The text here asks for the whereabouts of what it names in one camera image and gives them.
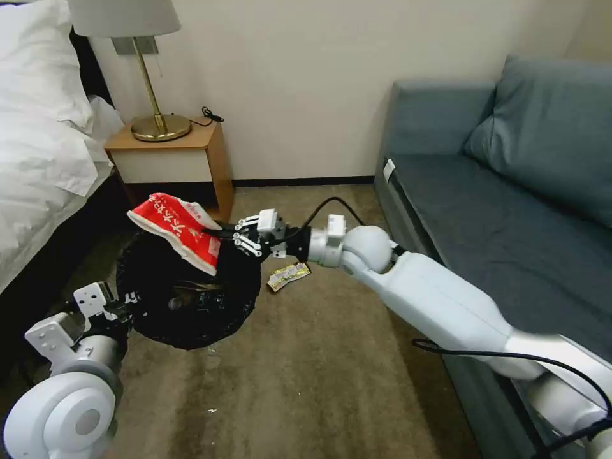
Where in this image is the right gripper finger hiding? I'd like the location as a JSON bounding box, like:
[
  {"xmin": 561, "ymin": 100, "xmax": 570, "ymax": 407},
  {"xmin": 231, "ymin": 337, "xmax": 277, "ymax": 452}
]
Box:
[
  {"xmin": 201, "ymin": 215, "xmax": 263, "ymax": 239},
  {"xmin": 219, "ymin": 233, "xmax": 265, "ymax": 258}
]

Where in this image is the black trash bin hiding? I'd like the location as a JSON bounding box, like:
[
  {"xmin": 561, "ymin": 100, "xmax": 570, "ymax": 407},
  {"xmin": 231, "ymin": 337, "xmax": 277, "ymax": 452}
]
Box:
[{"xmin": 116, "ymin": 224, "xmax": 263, "ymax": 351}]

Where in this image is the red snack bag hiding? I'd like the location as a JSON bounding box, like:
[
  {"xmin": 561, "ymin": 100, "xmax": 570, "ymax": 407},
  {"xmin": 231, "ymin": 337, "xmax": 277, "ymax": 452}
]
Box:
[{"xmin": 126, "ymin": 192, "xmax": 224, "ymax": 277}]

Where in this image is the yellow wrapper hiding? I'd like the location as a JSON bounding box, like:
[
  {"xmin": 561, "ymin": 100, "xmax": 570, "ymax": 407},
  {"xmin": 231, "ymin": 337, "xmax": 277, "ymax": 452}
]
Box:
[{"xmin": 266, "ymin": 261, "xmax": 312, "ymax": 293}]

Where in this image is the dark baseboard strip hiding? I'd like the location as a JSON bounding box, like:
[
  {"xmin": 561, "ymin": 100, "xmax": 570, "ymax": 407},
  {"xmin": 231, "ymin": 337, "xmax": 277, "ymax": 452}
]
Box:
[{"xmin": 231, "ymin": 173, "xmax": 384, "ymax": 189}]

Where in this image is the dark bed base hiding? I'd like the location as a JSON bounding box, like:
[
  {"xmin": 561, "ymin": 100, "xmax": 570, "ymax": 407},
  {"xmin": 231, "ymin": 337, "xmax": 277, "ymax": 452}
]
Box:
[{"xmin": 0, "ymin": 166, "xmax": 137, "ymax": 383}]

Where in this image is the wooden nightstand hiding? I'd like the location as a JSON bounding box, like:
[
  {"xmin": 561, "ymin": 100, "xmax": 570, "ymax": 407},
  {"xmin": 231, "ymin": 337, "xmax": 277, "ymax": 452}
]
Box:
[{"xmin": 104, "ymin": 116, "xmax": 235, "ymax": 222}]

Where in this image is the brass table lamp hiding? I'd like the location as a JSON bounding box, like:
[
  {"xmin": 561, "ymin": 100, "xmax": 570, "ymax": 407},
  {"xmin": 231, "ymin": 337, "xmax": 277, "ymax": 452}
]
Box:
[{"xmin": 66, "ymin": 0, "xmax": 193, "ymax": 143}]

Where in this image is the blue-grey sofa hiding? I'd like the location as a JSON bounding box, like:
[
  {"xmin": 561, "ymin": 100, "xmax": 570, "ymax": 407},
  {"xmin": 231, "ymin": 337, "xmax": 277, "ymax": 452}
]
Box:
[{"xmin": 373, "ymin": 54, "xmax": 612, "ymax": 459}]

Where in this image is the black headboard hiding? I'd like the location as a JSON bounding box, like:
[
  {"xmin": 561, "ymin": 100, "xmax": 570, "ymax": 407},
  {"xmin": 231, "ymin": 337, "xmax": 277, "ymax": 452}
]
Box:
[{"xmin": 70, "ymin": 24, "xmax": 117, "ymax": 112}]

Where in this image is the white pillow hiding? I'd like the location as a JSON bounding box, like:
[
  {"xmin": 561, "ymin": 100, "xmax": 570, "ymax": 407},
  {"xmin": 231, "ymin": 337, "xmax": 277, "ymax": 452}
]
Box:
[{"xmin": 0, "ymin": 0, "xmax": 95, "ymax": 136}]

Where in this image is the blue-grey sofa cushion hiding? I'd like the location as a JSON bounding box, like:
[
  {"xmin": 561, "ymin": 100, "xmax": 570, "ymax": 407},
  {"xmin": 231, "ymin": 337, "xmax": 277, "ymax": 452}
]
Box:
[{"xmin": 462, "ymin": 54, "xmax": 612, "ymax": 231}]

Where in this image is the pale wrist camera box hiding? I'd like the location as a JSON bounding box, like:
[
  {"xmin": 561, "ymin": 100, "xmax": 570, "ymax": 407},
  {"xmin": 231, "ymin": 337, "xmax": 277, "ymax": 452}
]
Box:
[
  {"xmin": 258, "ymin": 208, "xmax": 282, "ymax": 236},
  {"xmin": 73, "ymin": 281, "xmax": 117, "ymax": 317}
]

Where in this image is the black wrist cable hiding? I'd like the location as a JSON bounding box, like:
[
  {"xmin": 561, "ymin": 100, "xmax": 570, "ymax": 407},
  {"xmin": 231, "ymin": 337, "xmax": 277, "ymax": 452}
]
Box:
[{"xmin": 298, "ymin": 196, "xmax": 367, "ymax": 236}]

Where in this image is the thin black charger cable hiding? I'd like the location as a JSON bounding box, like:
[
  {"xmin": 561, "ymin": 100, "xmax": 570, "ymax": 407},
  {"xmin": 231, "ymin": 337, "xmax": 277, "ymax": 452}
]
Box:
[{"xmin": 190, "ymin": 105, "xmax": 226, "ymax": 128}]

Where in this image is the silver wall plate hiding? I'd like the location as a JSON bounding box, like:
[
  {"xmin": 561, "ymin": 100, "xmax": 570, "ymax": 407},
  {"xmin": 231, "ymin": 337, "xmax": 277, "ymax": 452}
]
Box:
[{"xmin": 112, "ymin": 36, "xmax": 159, "ymax": 56}]

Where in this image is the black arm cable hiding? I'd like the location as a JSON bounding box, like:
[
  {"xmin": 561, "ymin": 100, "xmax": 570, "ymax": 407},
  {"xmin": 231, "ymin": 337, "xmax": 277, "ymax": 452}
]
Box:
[{"xmin": 411, "ymin": 338, "xmax": 612, "ymax": 459}]

